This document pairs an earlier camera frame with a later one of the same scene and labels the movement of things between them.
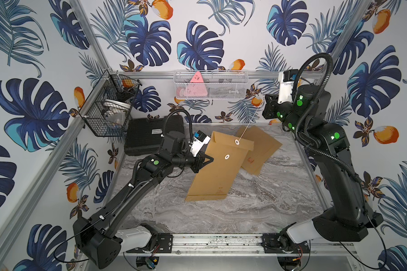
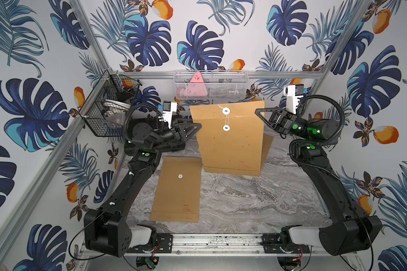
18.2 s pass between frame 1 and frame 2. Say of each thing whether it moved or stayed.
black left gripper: moved
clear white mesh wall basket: stayed
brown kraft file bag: moved
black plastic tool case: stayed
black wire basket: stayed
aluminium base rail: stayed
